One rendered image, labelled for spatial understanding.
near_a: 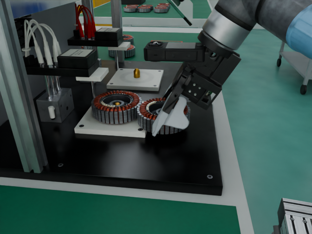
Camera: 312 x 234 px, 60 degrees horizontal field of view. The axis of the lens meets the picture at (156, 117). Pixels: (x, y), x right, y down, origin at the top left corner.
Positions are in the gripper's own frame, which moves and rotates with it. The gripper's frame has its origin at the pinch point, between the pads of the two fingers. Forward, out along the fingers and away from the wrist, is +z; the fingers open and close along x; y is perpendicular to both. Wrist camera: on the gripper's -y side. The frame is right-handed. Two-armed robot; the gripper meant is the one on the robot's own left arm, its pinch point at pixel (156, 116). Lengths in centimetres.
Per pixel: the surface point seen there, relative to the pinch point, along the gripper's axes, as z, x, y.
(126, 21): 29, 157, -41
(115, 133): 5.1, -5.2, -5.7
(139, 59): 11, 55, -12
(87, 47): 4.9, 25.0, -25.6
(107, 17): 34, 157, -55
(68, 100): 9.4, 3.0, -19.2
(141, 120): 0.2, -4.1, -2.5
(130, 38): 12, 75, -22
